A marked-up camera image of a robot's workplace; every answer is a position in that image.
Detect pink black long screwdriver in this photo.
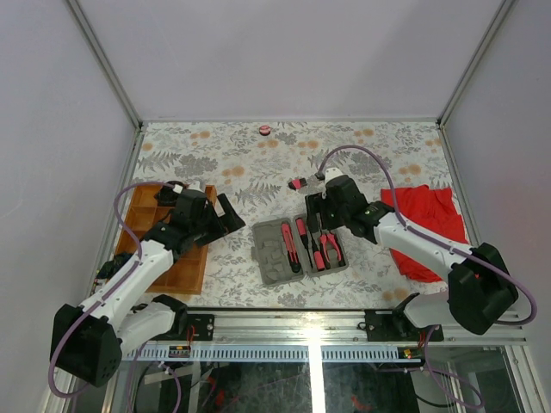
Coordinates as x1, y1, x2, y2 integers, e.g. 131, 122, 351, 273
295, 218, 313, 267

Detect pink black pliers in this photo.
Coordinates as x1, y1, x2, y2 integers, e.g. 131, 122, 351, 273
319, 231, 343, 269

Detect pink black utility knife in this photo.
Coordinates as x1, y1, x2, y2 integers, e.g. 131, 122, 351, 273
281, 223, 301, 274

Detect grey plastic tool case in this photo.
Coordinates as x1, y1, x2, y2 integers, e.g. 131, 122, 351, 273
251, 213, 349, 287

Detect pink black screwdriver short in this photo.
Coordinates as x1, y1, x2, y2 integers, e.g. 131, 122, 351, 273
310, 231, 325, 272

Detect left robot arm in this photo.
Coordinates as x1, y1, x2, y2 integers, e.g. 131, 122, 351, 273
49, 187, 245, 387

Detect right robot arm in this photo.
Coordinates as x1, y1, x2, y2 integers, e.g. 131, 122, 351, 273
305, 175, 518, 340

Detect pink black bit holder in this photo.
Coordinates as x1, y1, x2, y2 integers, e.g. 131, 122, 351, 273
288, 178, 307, 190

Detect rolled dark sock top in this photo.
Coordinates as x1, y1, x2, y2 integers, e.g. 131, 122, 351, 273
154, 181, 187, 207

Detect orange wooden divided tray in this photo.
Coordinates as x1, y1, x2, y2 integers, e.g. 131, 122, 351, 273
108, 182, 214, 296

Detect red cloth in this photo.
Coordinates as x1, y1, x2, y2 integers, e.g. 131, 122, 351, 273
391, 185, 467, 283

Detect rolled dark sock outside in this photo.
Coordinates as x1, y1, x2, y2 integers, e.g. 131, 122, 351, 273
96, 252, 132, 280

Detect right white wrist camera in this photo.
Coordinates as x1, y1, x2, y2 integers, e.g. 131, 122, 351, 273
315, 168, 344, 185

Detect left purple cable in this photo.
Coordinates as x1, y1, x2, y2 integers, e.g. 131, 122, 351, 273
47, 182, 182, 399

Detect purple cable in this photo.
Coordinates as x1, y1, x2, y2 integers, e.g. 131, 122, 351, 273
47, 182, 182, 399
315, 145, 538, 326

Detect aluminium front rail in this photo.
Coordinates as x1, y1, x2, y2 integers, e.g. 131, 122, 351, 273
123, 310, 526, 363

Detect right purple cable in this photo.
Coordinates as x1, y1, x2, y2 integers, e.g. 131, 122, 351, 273
315, 145, 538, 326

